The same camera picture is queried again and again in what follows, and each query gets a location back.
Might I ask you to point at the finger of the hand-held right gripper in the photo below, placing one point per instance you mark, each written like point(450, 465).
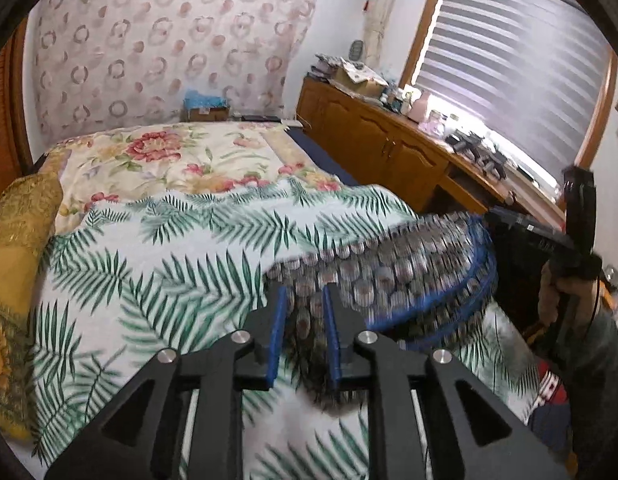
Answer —
point(524, 227)

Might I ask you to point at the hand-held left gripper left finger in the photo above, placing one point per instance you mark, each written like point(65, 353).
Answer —
point(279, 335)

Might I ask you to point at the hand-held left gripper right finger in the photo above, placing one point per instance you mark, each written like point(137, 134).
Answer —
point(331, 335)

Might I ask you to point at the navy medallion print satin garment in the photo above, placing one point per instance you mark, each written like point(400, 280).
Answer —
point(389, 265)

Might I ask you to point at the person's right forearm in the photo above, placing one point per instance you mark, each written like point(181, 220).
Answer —
point(599, 375)

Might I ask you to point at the person's right hand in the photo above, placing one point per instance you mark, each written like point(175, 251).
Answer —
point(564, 292)

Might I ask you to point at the white palm leaf print blanket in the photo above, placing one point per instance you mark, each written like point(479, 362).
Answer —
point(164, 240)

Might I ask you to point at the pink container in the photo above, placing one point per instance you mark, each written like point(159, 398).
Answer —
point(421, 107)

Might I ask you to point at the wooden cabinet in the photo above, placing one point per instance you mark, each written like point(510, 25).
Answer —
point(389, 140)

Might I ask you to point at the striped window blind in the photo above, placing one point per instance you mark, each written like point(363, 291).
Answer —
point(514, 60)

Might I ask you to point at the red and blue cloth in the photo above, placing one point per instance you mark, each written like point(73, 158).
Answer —
point(549, 400)

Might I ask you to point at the navy blue blanket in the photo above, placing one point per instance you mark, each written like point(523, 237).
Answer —
point(319, 157)

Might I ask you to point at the cream floral quilt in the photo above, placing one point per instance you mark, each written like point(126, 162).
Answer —
point(189, 160)

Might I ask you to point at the open cardboard box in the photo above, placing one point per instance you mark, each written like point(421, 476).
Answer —
point(359, 82)

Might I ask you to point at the small box with blue packets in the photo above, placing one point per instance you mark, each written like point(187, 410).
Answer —
point(204, 110)

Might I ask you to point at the tied beige curtain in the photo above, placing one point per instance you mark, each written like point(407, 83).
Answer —
point(384, 10)

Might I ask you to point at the golden embroidered pillow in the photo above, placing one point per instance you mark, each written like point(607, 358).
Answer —
point(19, 240)

